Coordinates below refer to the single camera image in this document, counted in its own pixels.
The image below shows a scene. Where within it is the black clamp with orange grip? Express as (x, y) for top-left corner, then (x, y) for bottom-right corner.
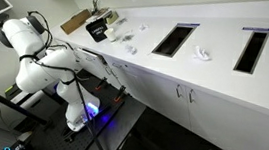
(94, 75), (108, 92)
(113, 84), (127, 104)

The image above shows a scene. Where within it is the crumpled silver foil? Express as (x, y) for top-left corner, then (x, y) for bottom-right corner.
(120, 31), (136, 44)

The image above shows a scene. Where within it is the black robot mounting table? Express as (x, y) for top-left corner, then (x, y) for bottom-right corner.
(29, 64), (150, 150)

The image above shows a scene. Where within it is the white ceramic mug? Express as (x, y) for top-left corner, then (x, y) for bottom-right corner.
(103, 26), (117, 43)

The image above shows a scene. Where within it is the rectangular black countertop opening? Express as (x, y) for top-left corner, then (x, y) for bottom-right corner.
(232, 28), (269, 77)
(150, 22), (197, 61)

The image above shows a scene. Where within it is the black plastic bin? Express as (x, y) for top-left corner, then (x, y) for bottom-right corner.
(83, 16), (110, 45)

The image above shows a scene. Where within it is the blue label strip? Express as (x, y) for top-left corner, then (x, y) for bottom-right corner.
(176, 20), (201, 29)
(242, 24), (269, 34)

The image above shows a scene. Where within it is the brown cardboard box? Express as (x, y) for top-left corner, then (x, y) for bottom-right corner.
(58, 6), (93, 38)

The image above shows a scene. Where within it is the black white controller box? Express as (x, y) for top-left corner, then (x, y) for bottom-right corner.
(3, 83), (46, 110)

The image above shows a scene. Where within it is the black metal pole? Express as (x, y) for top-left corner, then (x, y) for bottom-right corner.
(0, 81), (52, 126)

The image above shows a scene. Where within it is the black device with blue light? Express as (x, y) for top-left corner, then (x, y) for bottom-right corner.
(0, 135), (31, 150)

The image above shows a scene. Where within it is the white drawer with handle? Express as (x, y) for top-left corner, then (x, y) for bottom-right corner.
(102, 56), (137, 86)

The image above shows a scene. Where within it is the white cabinet door with handle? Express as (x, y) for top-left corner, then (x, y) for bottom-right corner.
(125, 68), (199, 130)
(180, 86), (269, 150)

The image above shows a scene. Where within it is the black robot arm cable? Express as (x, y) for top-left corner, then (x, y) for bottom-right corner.
(9, 8), (124, 150)

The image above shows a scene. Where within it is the black plug and cable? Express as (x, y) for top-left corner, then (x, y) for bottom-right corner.
(90, 0), (102, 14)

